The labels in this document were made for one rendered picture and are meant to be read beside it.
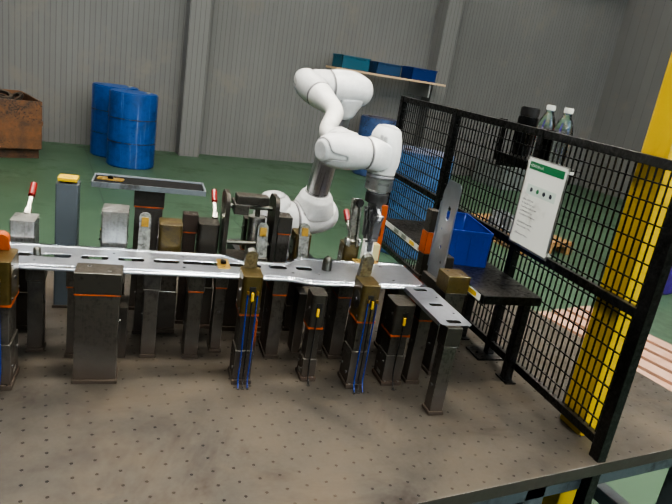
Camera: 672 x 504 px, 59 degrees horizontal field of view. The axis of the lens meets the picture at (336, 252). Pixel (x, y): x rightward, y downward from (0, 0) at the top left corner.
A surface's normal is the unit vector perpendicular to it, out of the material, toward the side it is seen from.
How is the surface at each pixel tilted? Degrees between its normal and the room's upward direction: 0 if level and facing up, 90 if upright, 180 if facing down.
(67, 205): 90
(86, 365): 90
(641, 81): 90
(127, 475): 0
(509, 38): 90
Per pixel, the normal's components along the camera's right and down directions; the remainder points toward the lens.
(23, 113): 0.62, 0.33
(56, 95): 0.42, 0.33
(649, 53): -0.90, -0.01
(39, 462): 0.15, -0.94
